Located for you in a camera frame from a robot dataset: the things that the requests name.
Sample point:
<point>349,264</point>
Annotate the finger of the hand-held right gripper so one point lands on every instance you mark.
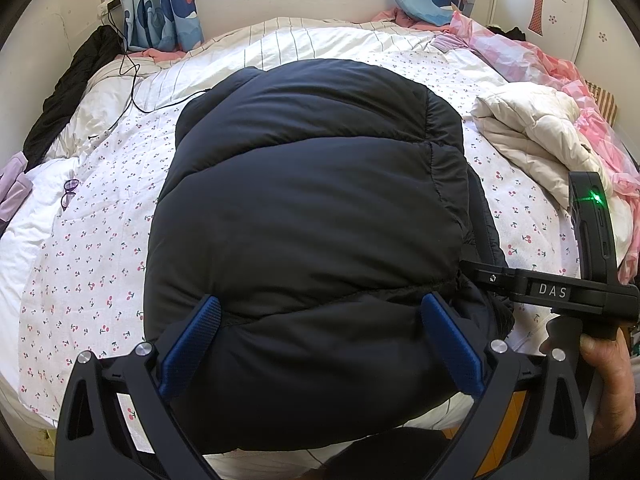
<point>492,272</point>

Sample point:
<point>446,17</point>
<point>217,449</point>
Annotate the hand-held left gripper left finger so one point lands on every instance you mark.
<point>192,345</point>

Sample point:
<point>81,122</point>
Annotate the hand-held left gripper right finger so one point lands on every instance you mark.
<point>452,345</point>

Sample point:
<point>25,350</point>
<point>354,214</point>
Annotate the dark navy puffer jacket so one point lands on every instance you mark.
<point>300,185</point>

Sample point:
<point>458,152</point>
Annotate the person's right hand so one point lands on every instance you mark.
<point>615,385</point>

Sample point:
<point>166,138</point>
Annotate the cherry print bed sheet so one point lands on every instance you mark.
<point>90,280</point>

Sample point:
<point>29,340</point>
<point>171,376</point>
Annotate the cream quilted blanket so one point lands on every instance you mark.
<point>535,120</point>

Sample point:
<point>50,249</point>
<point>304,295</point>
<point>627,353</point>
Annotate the brown striped box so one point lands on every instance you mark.
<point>602,100</point>

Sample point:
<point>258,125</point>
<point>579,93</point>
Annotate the purple glasses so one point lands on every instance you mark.
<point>72,185</point>

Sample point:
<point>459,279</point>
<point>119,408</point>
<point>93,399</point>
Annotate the plain white bedding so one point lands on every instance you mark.
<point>30,210</point>

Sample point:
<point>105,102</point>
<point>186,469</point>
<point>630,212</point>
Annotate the pink patterned blanket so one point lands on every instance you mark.
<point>530,55</point>

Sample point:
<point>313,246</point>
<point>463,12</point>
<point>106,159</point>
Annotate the purple cloth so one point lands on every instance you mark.
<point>12,190</point>

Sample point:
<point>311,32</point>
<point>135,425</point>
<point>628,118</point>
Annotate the small dark cloth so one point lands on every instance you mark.
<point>507,34</point>

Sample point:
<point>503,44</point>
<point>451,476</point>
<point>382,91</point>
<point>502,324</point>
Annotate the white wardrobe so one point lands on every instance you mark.
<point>585,10</point>

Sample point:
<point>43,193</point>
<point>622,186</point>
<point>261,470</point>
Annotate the black garment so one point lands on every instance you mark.
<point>65,95</point>

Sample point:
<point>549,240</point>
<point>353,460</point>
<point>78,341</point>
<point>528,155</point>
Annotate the striped white duvet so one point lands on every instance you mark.
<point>310,42</point>

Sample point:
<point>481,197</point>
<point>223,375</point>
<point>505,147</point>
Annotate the wooden bed frame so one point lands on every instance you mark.
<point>512,425</point>

